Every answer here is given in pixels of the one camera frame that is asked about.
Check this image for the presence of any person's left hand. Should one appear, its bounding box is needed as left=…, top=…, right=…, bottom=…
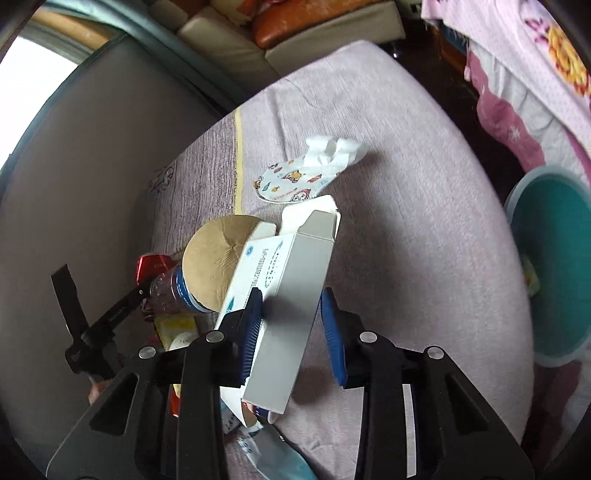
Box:
left=87, top=380, right=111, bottom=405

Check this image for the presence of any beige armchair orange cushion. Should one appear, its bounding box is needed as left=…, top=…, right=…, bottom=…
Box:
left=145, top=0, right=406, bottom=93

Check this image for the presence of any white cartoon tissue pack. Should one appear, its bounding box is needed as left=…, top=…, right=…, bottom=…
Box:
left=254, top=136, right=369, bottom=204

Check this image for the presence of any teal round trash bin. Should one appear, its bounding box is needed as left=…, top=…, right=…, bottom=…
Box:
left=504, top=166, right=590, bottom=367

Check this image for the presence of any clear water bottle blue label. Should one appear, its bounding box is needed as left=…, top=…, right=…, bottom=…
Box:
left=149, top=265, right=213, bottom=315

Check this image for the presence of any yellow white paper wrapper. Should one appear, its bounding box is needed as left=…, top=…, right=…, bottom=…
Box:
left=153, top=314, right=198, bottom=349

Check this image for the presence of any light blue snack wrapper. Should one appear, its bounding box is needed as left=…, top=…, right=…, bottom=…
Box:
left=238, top=424, right=318, bottom=480

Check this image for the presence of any red cola can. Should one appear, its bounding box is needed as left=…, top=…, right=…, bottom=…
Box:
left=135, top=253, right=175, bottom=285

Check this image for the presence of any white cardboard box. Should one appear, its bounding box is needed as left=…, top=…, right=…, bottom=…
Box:
left=219, top=195, right=341, bottom=427

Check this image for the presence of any brown coconut shell bowl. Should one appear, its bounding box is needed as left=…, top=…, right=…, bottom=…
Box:
left=181, top=215, right=260, bottom=312

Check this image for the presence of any pink floral quilt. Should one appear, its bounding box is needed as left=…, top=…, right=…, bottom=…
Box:
left=421, top=1, right=590, bottom=183

